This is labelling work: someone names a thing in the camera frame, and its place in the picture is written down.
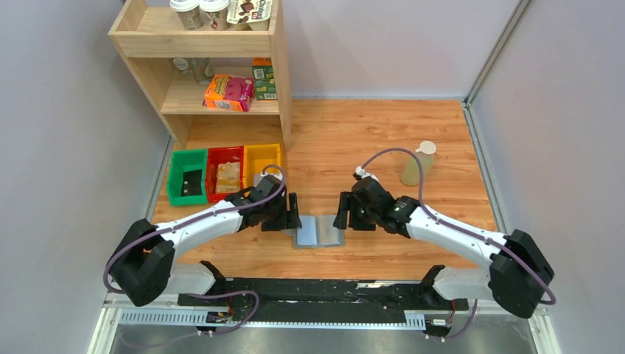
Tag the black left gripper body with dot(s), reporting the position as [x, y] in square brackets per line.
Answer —
[277, 217]

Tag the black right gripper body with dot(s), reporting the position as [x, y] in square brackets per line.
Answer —
[360, 219]

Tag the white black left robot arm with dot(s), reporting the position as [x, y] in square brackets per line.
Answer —
[142, 264]

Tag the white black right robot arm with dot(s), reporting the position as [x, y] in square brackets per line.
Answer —
[511, 270]

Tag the lower gold card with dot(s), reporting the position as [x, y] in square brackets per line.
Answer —
[226, 189]

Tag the black card in green bin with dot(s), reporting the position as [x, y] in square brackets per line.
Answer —
[192, 183]

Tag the green liquid bottle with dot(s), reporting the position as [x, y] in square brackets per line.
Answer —
[414, 171]

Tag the yellow plastic bin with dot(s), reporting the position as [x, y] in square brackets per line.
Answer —
[256, 158]

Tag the red plastic bin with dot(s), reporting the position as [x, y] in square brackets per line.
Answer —
[218, 156]

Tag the green plastic bin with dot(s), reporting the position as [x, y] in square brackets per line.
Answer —
[182, 161]

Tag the green carton box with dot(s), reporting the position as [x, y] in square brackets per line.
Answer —
[264, 80]

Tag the orange pink snack box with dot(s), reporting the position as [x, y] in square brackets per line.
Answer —
[231, 93]

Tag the wooden shelf unit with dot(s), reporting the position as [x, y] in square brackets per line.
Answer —
[173, 66]

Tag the clear glass jar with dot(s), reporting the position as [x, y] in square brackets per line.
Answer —
[202, 70]

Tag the chocolate pudding pack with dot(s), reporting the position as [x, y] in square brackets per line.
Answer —
[252, 13]

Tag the white lid paper cup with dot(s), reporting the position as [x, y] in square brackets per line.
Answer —
[188, 12]

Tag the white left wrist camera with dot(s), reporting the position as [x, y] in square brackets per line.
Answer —
[271, 172]

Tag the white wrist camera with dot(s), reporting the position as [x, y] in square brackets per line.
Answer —
[271, 172]
[360, 173]

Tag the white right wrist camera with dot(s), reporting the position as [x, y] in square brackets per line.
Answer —
[360, 173]

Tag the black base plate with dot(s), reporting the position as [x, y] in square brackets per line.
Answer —
[333, 301]

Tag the aluminium frame rail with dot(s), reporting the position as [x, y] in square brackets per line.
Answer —
[163, 326]

